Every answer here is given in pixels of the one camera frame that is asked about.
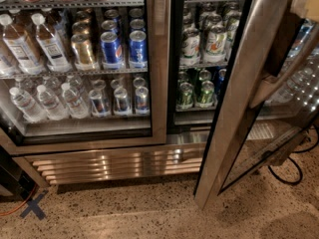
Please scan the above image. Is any blue tape cross mark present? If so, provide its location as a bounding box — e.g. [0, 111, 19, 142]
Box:
[20, 190, 48, 220]

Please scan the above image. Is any silver energy can right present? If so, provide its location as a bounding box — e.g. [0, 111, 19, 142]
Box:
[135, 87, 150, 114]

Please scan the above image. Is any water bottle right compartment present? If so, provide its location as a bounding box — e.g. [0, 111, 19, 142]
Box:
[270, 67, 313, 104]

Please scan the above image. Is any blue Pepsi can right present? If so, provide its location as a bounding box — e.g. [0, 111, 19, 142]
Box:
[129, 30, 148, 68]

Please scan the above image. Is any tea bottle white cap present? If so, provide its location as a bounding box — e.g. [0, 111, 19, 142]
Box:
[0, 14, 45, 75]
[31, 13, 71, 73]

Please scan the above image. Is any silver blue can far right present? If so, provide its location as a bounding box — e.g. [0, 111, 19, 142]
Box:
[288, 19, 314, 58]

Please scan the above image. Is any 7up can left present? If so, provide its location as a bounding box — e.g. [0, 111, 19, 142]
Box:
[203, 25, 227, 63]

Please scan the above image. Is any blue pepsi can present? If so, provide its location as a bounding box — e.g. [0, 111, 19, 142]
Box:
[101, 32, 124, 70]
[129, 30, 148, 68]

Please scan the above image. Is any blue Pepsi can left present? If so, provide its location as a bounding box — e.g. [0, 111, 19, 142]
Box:
[101, 32, 124, 70]

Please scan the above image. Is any silver energy can middle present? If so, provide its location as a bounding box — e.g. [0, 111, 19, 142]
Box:
[114, 87, 132, 115]

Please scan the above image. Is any water bottle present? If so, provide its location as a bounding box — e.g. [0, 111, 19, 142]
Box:
[37, 85, 69, 120]
[61, 83, 89, 119]
[9, 87, 47, 122]

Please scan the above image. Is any water bottle left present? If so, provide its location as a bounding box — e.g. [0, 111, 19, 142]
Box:
[9, 87, 47, 122]

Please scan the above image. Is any stainless steel display fridge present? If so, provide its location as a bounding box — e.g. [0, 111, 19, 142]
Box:
[3, 0, 246, 187]

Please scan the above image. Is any gold soda can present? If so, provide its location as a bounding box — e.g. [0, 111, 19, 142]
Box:
[71, 34, 100, 71]

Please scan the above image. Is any tea bottle white cap right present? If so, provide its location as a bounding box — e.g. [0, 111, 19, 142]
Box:
[31, 13, 71, 73]

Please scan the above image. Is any silver energy can left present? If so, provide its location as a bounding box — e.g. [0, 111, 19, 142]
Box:
[89, 89, 111, 118]

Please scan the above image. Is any orange extension cable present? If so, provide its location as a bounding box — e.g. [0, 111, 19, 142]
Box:
[0, 182, 39, 217]

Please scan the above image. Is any silver energy can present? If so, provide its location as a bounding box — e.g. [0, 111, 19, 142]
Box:
[89, 89, 111, 118]
[135, 87, 150, 114]
[114, 87, 132, 115]

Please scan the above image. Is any water bottle right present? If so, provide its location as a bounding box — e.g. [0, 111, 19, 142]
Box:
[61, 83, 89, 119]

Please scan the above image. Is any glass fridge door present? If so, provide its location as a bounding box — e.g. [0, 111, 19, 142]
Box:
[194, 0, 319, 209]
[0, 0, 170, 156]

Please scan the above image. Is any water bottle middle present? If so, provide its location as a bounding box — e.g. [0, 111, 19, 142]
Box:
[37, 85, 69, 120]

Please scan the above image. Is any black power cable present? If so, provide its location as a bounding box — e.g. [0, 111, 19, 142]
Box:
[267, 126, 319, 186]

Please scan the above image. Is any green soda can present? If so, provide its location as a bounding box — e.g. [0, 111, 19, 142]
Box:
[196, 81, 214, 108]

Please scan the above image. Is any blue can lower left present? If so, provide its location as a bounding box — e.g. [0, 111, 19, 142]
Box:
[215, 69, 226, 95]

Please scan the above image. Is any tea bottle white cap left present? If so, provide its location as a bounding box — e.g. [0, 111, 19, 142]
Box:
[0, 14, 45, 75]

